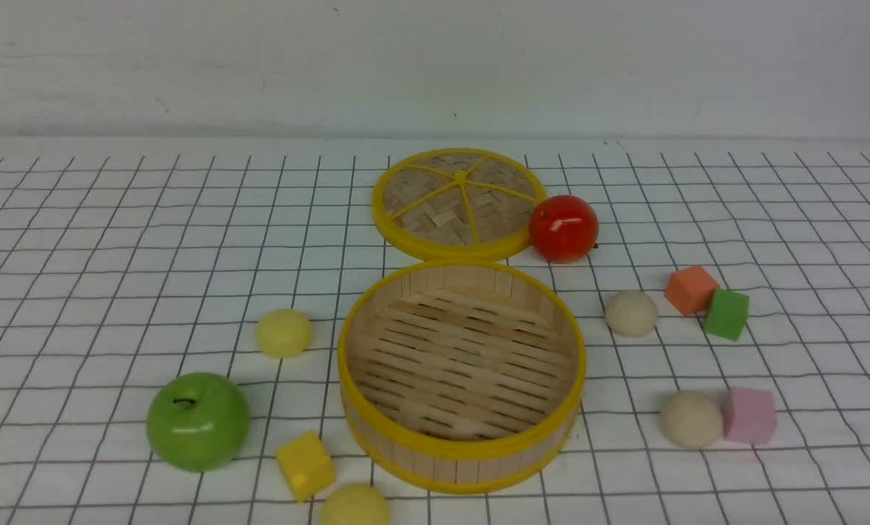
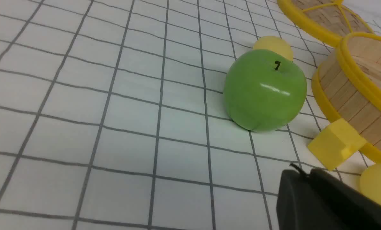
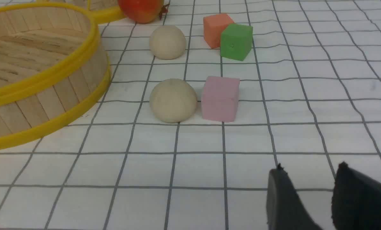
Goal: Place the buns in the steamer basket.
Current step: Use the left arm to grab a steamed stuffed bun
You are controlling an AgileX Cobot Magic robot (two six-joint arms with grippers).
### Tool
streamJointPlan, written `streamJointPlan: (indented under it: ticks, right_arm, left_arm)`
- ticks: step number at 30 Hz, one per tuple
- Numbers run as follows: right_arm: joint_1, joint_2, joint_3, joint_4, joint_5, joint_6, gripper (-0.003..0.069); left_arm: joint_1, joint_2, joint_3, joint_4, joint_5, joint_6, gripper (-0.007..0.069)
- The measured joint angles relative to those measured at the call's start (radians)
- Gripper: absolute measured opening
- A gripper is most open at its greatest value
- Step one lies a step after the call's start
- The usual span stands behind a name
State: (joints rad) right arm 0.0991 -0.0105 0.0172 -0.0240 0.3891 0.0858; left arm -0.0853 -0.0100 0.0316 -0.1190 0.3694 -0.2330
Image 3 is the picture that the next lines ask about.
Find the white bun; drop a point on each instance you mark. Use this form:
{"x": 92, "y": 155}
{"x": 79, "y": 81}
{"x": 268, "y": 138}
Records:
{"x": 173, "y": 101}
{"x": 167, "y": 42}

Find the bamboo steamer lid yellow rim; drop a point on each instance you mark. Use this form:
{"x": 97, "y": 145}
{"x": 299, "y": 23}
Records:
{"x": 103, "y": 11}

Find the red pomegranate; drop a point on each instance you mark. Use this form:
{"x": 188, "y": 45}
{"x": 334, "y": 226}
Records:
{"x": 143, "y": 11}

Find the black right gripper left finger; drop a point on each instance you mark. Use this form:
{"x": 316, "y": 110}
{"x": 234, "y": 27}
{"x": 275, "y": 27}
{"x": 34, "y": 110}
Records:
{"x": 284, "y": 208}

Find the orange cube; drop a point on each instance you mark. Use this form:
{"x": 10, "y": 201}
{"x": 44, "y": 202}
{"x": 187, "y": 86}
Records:
{"x": 213, "y": 26}

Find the bamboo steamer tray yellow rim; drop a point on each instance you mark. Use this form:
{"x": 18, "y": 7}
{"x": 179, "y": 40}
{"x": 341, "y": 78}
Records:
{"x": 53, "y": 69}

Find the white grid tablecloth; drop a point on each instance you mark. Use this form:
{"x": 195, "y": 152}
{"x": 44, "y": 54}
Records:
{"x": 310, "y": 98}

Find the pink cube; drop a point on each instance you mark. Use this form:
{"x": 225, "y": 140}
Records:
{"x": 220, "y": 98}

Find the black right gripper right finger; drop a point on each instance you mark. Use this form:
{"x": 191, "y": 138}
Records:
{"x": 356, "y": 200}

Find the green cube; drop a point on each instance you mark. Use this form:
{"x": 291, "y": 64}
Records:
{"x": 236, "y": 41}

